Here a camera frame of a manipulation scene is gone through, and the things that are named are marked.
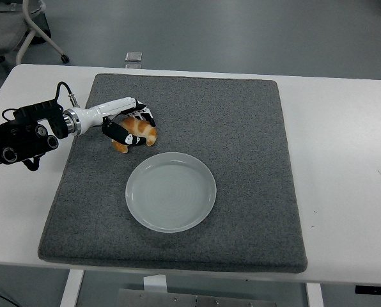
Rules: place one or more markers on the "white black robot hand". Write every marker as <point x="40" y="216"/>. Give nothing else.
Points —
<point x="94" y="115"/>

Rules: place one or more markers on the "golden croissant bread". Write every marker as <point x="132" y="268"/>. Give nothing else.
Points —
<point x="143" y="128"/>

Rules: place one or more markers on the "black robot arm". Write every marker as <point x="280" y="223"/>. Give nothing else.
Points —
<point x="24" y="128"/>

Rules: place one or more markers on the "light grey round plate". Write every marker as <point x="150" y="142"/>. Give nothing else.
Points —
<point x="171" y="195"/>

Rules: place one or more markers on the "grey metal plate with screws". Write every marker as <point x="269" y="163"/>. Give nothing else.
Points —
<point x="197" y="300"/>

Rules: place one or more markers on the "small clear square floor piece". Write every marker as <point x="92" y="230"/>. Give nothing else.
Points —
<point x="133" y="66"/>
<point x="134" y="56"/>

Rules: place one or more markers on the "grey speckled square mat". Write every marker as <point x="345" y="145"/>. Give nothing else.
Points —
<point x="209" y="128"/>

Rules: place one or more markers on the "grey office chair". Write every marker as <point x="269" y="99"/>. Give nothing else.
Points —
<point x="2" y="32"/>

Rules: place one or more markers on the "white table leg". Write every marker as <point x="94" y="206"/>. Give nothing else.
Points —
<point x="315" y="295"/>
<point x="71" y="289"/>

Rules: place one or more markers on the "black table control panel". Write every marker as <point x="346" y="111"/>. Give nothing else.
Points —
<point x="374" y="290"/>

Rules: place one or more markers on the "white bracket under table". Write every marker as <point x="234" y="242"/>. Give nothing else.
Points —
<point x="155" y="283"/>

